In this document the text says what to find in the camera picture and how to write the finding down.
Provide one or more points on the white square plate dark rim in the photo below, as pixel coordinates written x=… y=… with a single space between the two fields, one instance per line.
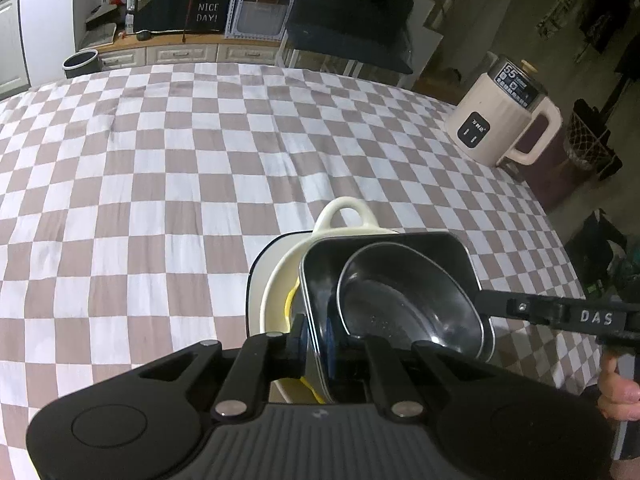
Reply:
x=260 y=270

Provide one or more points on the dark bag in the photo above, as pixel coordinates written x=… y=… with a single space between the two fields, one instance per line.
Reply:
x=600 y=255

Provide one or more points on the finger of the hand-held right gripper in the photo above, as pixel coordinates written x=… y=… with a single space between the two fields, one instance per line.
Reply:
x=530 y=310

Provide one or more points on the person's right hand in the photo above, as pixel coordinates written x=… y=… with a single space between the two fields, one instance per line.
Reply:
x=617 y=397

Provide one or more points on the cream electric kettle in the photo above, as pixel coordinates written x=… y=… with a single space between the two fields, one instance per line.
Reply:
x=492 y=120

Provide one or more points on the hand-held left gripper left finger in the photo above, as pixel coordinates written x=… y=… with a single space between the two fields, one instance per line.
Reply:
x=300 y=347

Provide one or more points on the patterned hanging cloth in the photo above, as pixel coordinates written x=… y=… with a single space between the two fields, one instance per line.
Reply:
x=557 y=15

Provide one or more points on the small black round object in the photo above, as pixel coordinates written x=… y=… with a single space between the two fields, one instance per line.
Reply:
x=145 y=35

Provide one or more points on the white box teal label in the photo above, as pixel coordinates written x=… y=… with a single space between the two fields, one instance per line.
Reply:
x=260 y=7

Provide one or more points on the low white drawer cabinet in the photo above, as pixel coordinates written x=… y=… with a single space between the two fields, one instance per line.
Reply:
x=190 y=54

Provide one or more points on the white kitchen cabinet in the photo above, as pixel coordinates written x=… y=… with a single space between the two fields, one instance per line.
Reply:
x=11 y=45

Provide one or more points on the grey trash bin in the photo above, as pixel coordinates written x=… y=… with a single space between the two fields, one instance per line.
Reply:
x=82 y=64

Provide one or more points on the round steel bowl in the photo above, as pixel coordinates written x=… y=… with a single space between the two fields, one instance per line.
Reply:
x=400 y=300

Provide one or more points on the thin red stick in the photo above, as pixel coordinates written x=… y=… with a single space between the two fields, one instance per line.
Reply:
x=192 y=0

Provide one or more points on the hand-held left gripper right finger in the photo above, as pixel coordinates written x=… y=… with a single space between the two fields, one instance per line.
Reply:
x=334 y=355

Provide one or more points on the square steel container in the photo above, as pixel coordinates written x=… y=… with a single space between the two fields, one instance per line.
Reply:
x=320 y=270

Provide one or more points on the grey flat box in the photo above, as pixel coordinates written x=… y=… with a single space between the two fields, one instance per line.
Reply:
x=100 y=35

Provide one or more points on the brown white checkered tablecloth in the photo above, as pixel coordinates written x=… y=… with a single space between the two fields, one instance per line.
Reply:
x=175 y=185

